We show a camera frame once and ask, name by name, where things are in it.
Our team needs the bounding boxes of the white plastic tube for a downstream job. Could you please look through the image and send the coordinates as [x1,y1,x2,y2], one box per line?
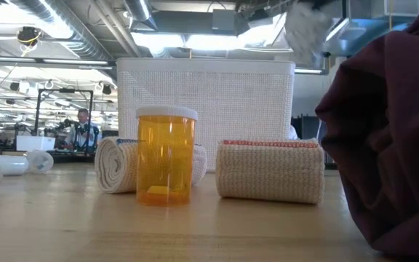
[0,155,29,177]

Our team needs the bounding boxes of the grey ceiling box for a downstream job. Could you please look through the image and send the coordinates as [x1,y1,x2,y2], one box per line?
[212,9,236,32]

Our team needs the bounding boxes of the black metal frame stand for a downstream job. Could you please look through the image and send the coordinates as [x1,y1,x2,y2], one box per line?
[33,88,95,138]

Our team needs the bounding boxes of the bandage roll red stitching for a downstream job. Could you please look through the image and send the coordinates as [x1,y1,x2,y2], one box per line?
[215,139,326,205]

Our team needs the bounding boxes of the black ceiling device yellow cable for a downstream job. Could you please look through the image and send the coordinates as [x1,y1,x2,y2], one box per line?
[16,26,44,47]

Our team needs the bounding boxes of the background black robot arms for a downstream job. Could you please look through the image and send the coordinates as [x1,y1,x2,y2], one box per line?
[44,119,100,152]

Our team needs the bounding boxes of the black equipment rack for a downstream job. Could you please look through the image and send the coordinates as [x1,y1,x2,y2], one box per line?
[291,115,322,141]

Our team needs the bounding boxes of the bandage roll blue stitching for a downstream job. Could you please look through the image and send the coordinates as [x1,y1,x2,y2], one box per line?
[94,137,208,194]

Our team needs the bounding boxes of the white perforated plastic basket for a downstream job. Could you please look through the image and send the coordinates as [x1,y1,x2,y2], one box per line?
[116,57,297,172]

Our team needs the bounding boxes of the orange pill bottle white cap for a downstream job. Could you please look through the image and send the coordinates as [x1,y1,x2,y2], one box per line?
[135,106,199,207]

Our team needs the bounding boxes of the person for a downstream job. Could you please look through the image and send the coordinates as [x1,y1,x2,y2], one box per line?
[65,108,100,152]

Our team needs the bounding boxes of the clear plastic bottle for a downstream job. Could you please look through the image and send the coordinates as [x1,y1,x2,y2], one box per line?
[25,149,55,175]

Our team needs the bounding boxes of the white box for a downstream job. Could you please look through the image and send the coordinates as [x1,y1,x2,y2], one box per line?
[15,135,57,152]

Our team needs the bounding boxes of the maroon cloth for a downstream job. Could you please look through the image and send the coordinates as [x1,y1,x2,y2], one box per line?
[314,0,419,262]

